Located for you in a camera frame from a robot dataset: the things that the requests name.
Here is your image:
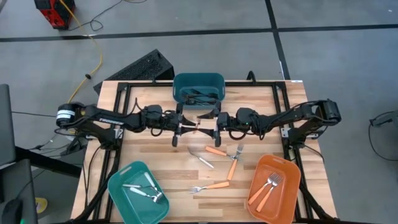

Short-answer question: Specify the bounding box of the dark teal deep bin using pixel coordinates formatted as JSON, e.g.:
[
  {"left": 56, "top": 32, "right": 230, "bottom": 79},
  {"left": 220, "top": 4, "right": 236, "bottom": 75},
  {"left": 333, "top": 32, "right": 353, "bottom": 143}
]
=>
[{"left": 172, "top": 72, "right": 227, "bottom": 110}]

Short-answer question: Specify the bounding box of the yellow round floor sticker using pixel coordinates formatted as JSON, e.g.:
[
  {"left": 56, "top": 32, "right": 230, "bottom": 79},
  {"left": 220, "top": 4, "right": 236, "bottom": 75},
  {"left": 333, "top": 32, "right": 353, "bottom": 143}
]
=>
[{"left": 34, "top": 197, "right": 49, "bottom": 215}]

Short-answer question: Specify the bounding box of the white-handled silver fork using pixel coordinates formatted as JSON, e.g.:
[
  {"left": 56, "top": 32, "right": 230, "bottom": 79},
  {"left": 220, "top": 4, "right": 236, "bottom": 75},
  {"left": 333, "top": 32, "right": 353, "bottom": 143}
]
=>
[
  {"left": 121, "top": 183, "right": 155, "bottom": 190},
  {"left": 143, "top": 171, "right": 164, "bottom": 200},
  {"left": 129, "top": 186, "right": 162, "bottom": 203},
  {"left": 187, "top": 146, "right": 216, "bottom": 170}
]

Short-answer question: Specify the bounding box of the green-teal shallow tray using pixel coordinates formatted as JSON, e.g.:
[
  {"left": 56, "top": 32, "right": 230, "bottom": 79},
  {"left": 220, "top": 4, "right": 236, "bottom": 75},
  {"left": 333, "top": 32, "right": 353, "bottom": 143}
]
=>
[{"left": 107, "top": 161, "right": 171, "bottom": 224}]

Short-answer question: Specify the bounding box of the red and black equipment case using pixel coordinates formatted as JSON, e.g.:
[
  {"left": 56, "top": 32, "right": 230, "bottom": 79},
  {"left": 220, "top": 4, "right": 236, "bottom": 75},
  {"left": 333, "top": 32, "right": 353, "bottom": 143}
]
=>
[{"left": 33, "top": 0, "right": 76, "bottom": 30}]

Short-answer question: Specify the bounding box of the thin black floor cable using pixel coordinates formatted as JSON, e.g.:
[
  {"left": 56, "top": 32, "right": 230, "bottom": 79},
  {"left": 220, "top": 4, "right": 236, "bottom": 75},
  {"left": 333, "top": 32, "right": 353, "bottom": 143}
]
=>
[
  {"left": 67, "top": 0, "right": 149, "bottom": 32},
  {"left": 11, "top": 111, "right": 58, "bottom": 119}
]

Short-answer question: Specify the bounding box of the dark grey desk top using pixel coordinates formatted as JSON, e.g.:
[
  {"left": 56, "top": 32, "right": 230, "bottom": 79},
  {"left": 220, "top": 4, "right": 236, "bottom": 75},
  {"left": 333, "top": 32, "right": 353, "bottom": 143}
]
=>
[{"left": 0, "top": 158, "right": 39, "bottom": 224}]

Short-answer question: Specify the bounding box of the black computer mouse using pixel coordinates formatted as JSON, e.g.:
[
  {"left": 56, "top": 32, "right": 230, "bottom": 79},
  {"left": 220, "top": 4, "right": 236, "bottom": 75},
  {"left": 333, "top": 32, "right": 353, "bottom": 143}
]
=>
[{"left": 1, "top": 198, "right": 24, "bottom": 224}]

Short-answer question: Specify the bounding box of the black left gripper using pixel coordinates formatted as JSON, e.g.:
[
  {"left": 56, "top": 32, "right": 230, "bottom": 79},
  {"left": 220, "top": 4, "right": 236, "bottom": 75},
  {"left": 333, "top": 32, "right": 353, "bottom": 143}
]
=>
[{"left": 162, "top": 103, "right": 200, "bottom": 148}]

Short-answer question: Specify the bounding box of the orange shallow tray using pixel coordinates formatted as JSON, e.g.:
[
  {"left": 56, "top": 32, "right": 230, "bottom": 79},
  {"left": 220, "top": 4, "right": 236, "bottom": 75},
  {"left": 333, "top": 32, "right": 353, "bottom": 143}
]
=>
[{"left": 244, "top": 154, "right": 302, "bottom": 224}]

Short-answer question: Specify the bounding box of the black aluminium table frame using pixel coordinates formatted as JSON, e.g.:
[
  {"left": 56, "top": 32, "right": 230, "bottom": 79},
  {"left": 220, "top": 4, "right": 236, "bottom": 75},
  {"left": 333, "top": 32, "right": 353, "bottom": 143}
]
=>
[{"left": 72, "top": 79, "right": 340, "bottom": 224}]

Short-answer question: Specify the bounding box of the yellow extension cable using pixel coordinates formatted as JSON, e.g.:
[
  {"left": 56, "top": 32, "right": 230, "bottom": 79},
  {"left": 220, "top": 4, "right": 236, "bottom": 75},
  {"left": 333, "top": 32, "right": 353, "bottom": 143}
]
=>
[{"left": 58, "top": 0, "right": 104, "bottom": 104}]

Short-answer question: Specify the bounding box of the black floor beam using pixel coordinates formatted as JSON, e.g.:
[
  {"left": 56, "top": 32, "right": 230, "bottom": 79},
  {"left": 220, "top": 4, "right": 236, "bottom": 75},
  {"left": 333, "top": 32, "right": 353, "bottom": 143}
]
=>
[{"left": 14, "top": 145, "right": 82, "bottom": 179}]

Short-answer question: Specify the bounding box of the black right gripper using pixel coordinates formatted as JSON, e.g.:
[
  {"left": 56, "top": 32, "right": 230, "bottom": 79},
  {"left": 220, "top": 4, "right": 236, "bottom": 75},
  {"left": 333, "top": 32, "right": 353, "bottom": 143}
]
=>
[{"left": 197, "top": 101, "right": 238, "bottom": 148}]

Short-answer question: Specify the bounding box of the grey flat panel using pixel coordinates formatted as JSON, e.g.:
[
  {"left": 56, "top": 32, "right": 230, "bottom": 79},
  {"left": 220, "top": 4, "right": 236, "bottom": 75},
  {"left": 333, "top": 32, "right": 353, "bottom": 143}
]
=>
[{"left": 0, "top": 83, "right": 16, "bottom": 167}]

